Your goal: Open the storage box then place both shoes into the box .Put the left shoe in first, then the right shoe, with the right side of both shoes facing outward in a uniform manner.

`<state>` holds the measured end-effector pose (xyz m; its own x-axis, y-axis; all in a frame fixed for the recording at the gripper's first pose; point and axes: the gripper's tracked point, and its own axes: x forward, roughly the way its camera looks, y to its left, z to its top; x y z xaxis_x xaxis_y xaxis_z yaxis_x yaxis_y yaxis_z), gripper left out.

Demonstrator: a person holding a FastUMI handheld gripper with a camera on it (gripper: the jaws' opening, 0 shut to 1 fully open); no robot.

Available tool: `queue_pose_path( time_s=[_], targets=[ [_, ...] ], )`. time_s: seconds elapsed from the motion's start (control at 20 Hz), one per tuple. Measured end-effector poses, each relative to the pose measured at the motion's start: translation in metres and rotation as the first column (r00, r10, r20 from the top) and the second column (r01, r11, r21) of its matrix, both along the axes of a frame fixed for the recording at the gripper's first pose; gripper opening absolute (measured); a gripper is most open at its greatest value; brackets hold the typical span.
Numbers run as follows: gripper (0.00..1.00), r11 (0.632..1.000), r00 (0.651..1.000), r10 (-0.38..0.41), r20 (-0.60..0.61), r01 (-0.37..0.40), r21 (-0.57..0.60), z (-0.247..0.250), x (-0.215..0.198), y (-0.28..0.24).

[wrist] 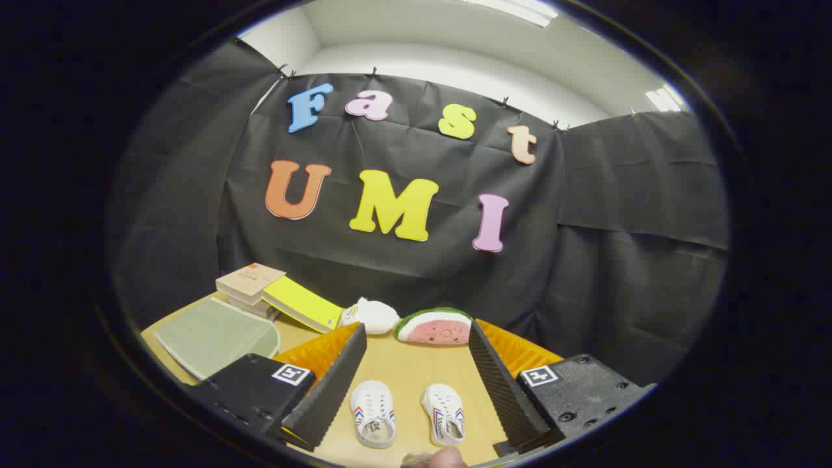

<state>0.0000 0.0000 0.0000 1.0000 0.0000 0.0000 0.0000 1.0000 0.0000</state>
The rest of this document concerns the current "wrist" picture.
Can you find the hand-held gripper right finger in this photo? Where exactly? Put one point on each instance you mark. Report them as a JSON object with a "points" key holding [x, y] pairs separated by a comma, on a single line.
{"points": [[504, 390]]}

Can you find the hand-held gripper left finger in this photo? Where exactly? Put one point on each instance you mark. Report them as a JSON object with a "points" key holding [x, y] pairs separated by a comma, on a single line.
{"points": [[331, 390]]}

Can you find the white shoe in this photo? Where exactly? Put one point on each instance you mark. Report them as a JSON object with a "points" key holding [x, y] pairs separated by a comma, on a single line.
{"points": [[443, 413], [372, 409]]}

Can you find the green fabric storage box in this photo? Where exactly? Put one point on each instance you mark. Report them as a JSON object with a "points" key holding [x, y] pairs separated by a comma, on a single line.
{"points": [[214, 335]]}

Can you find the white plush toy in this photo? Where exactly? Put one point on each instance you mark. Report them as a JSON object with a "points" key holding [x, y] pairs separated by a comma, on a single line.
{"points": [[374, 315]]}

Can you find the yellow book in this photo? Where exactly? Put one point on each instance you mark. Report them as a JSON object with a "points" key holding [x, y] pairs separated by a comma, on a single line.
{"points": [[302, 303]]}

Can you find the watermelon slice plush toy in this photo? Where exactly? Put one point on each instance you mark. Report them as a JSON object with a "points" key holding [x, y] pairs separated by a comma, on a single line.
{"points": [[435, 328]]}

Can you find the grey book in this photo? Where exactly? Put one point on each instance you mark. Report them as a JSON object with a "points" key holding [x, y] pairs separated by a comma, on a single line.
{"points": [[253, 307]]}

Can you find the beige book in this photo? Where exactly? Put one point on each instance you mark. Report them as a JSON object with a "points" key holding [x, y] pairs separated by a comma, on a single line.
{"points": [[250, 281]]}

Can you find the ceiling light panel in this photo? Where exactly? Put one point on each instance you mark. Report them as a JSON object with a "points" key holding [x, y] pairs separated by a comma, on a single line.
{"points": [[663, 99], [513, 10]]}

